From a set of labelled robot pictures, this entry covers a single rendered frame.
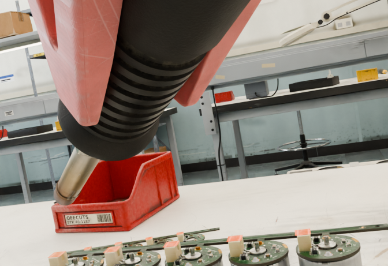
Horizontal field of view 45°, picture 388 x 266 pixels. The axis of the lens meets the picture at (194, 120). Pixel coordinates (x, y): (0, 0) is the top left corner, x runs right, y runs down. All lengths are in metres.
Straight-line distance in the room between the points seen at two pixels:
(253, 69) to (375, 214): 2.05
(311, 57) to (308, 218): 2.01
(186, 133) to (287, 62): 2.52
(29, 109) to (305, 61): 1.63
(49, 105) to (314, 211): 2.52
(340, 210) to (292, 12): 4.17
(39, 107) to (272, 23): 2.50
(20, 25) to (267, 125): 2.54
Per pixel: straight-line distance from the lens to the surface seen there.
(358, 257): 0.20
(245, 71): 2.45
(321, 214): 0.44
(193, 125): 4.75
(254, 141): 4.65
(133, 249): 0.23
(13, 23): 3.08
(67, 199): 0.17
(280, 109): 2.51
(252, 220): 0.45
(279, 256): 0.19
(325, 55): 2.42
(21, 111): 3.00
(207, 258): 0.20
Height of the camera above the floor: 0.88
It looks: 4 degrees down
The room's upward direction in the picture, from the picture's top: 10 degrees counter-clockwise
